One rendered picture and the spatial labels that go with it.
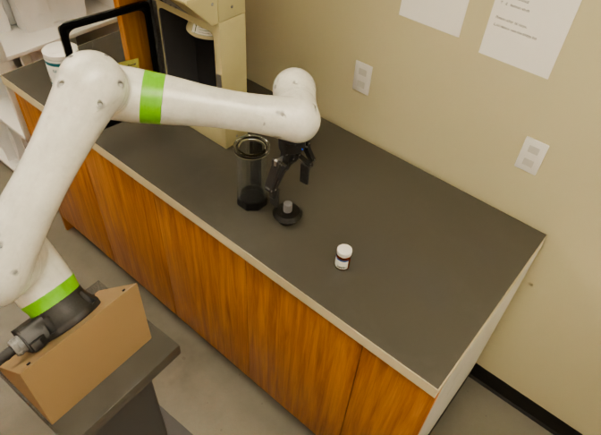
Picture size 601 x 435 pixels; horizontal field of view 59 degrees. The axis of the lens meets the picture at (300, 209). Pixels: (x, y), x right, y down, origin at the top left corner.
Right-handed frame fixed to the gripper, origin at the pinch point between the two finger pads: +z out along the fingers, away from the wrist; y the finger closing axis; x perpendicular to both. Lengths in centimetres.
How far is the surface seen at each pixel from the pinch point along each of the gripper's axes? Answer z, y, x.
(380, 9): -36, -54, -10
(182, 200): 11.7, 17.1, -30.1
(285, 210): 7.3, 1.6, 0.1
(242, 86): -10.1, -19.9, -39.0
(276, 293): 25.7, 16.2, 10.1
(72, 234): 105, 17, -134
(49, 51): -4, 7, -116
